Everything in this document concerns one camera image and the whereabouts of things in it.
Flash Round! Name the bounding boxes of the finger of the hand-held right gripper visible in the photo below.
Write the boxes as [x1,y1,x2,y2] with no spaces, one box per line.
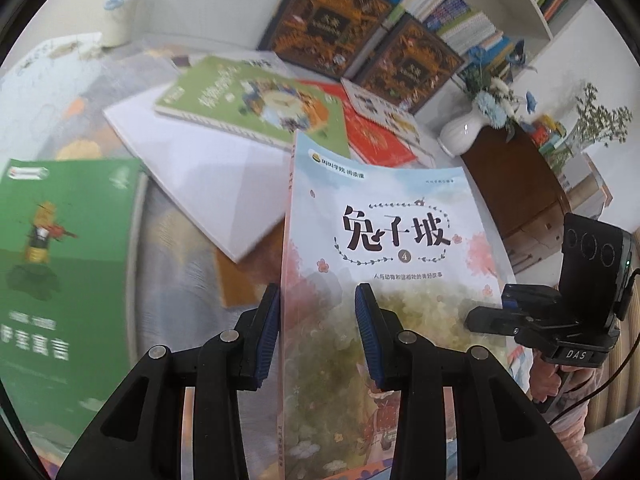
[465,308,531,337]
[502,284,561,311]

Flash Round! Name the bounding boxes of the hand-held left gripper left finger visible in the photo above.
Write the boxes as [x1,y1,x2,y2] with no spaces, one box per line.
[57,284,281,480]

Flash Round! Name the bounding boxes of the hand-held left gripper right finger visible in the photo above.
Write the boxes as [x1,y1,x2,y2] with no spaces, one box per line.
[355,284,583,480]

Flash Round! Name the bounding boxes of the pastel watercolour cover book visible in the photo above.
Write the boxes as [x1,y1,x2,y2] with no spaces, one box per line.
[277,130,518,480]

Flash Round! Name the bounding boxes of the large plain white book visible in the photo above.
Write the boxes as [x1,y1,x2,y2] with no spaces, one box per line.
[102,92,288,263]

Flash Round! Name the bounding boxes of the red donkey cover book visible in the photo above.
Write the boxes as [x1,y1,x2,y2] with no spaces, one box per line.
[300,80,418,168]

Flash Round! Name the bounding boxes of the dark green fable book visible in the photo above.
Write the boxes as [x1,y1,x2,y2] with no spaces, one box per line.
[0,157,143,456]

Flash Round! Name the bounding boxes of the white book yellow-robed figure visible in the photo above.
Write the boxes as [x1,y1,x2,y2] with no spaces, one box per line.
[340,79,421,148]

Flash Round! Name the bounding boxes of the light green illustrated book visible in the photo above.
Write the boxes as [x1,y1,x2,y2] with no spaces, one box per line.
[154,55,351,161]

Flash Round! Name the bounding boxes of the person's right forearm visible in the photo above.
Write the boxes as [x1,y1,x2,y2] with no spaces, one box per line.
[550,362,596,466]

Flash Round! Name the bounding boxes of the person's right hand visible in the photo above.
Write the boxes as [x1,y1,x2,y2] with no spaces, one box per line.
[531,354,546,403]

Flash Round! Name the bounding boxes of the beige ribbed panel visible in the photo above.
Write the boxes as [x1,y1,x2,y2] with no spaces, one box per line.
[590,310,640,426]

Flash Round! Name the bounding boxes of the dark brown wooden cabinet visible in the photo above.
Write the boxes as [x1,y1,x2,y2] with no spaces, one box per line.
[460,122,571,276]

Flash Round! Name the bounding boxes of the glass jars colourful contents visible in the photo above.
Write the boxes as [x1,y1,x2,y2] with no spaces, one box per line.
[530,115,566,151]

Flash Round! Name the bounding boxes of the glass vase green sprigs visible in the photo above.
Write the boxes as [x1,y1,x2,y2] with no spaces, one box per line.
[547,82,633,171]

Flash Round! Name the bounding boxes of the white ribbed vase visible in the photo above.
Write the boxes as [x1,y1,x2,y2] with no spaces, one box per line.
[439,107,483,158]

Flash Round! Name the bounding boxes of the blue artificial flowers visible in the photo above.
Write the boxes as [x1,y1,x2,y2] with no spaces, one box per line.
[460,45,538,131]

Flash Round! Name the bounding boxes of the dark ornate encyclopedia book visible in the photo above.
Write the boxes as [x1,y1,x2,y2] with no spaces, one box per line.
[257,0,393,81]
[355,12,466,116]

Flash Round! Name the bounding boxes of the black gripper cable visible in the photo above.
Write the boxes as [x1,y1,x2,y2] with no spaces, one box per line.
[550,270,640,426]

